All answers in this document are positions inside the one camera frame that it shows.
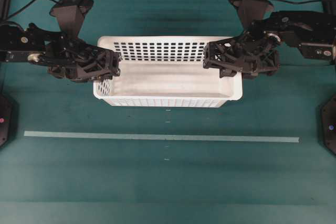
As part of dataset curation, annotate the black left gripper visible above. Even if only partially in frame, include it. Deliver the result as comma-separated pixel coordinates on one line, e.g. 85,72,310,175
43,37,121,82

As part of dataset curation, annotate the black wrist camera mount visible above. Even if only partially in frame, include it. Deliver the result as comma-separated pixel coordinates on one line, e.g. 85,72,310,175
228,0,274,35
49,0,94,39

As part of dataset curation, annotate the black left camera cable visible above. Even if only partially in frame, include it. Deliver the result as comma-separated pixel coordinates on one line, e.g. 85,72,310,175
0,0,59,22

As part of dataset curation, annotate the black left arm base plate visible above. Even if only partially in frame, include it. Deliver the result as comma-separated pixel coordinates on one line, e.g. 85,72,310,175
1,93,19,150

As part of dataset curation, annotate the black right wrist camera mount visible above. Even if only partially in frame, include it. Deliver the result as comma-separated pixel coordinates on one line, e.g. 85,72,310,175
228,0,274,35

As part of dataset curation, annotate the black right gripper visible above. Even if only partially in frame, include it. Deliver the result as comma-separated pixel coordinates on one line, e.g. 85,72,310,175
203,22,280,79

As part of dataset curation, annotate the light green tape strip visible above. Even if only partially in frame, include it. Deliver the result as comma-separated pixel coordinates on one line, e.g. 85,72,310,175
24,131,299,143

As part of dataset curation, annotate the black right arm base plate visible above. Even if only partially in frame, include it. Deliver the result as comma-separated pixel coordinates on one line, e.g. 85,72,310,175
317,94,335,157

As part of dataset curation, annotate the black right camera cable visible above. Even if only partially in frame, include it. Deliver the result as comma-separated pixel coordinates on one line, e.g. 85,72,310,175
262,0,323,5

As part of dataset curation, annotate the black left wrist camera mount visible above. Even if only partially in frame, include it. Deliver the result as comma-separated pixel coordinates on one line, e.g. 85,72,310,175
49,0,94,39

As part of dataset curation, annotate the black camera cable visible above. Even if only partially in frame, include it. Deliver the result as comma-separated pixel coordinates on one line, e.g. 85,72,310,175
262,0,323,5
0,0,59,22

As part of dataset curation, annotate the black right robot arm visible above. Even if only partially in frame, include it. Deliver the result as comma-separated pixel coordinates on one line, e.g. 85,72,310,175
203,11,335,79

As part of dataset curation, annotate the black aluminium frame rail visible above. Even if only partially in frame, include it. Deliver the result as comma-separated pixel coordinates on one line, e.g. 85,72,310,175
0,0,11,22

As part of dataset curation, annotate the white perforated plastic basket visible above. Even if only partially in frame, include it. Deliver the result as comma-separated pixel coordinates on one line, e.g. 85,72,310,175
93,36,243,108

